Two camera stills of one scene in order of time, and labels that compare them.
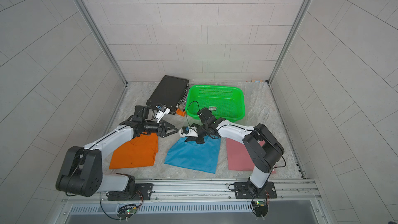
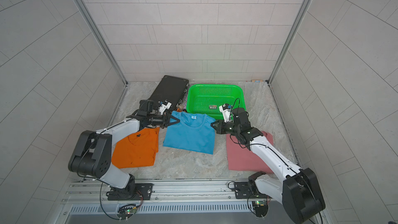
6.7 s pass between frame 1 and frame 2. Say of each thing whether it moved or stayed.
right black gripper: moved
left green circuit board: stayed
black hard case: stayed
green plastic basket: stayed
